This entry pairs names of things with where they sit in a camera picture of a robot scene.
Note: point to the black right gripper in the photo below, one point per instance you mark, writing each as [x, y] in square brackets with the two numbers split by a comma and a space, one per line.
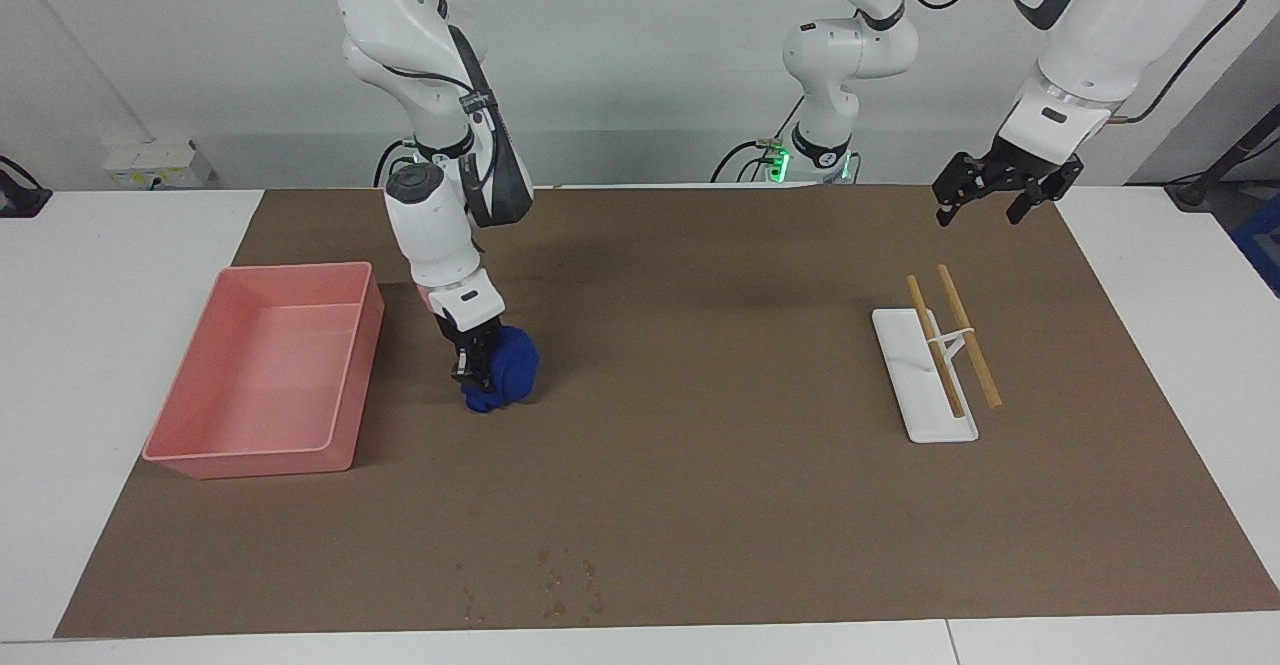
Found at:
[472, 327]

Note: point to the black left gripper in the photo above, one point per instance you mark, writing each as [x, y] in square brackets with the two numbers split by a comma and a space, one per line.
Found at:
[1010, 170]

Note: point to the blue towel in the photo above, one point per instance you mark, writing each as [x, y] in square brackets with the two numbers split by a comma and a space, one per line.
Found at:
[515, 370]

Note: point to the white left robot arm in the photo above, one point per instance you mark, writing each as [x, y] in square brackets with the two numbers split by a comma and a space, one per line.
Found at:
[1100, 25]

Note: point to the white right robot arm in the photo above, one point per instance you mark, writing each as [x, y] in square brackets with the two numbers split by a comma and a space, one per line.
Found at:
[430, 225]

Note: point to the wooden dowel rod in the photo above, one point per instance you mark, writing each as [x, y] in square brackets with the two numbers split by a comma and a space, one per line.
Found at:
[935, 345]
[953, 295]

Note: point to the black tripod leg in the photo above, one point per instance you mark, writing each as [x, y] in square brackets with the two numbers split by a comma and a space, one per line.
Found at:
[1190, 195]

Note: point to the pink plastic bin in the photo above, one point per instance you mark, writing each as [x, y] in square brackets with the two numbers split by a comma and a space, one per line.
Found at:
[260, 375]

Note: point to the white rack base tray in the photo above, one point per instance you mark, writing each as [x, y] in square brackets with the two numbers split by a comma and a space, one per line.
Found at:
[930, 421]

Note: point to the brown table mat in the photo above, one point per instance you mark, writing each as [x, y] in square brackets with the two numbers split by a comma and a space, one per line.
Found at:
[700, 395]

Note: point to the blue crate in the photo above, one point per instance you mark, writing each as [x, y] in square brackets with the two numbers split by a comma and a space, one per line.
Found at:
[1262, 250]

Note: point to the black clamp stand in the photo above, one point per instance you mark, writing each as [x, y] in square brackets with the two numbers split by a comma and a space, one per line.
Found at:
[20, 203]

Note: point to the white wall socket box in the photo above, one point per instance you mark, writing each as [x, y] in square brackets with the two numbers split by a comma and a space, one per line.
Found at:
[150, 160]

